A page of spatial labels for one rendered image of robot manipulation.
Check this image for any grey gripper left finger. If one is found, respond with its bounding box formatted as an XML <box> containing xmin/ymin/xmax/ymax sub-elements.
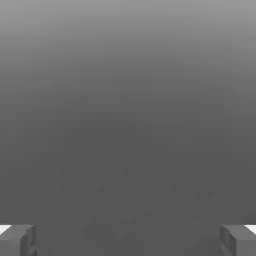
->
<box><xmin>0</xmin><ymin>223</ymin><xmax>38</xmax><ymax>256</ymax></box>

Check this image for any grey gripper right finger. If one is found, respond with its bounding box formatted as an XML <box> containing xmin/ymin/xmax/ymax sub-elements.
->
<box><xmin>219</xmin><ymin>223</ymin><xmax>256</xmax><ymax>256</ymax></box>

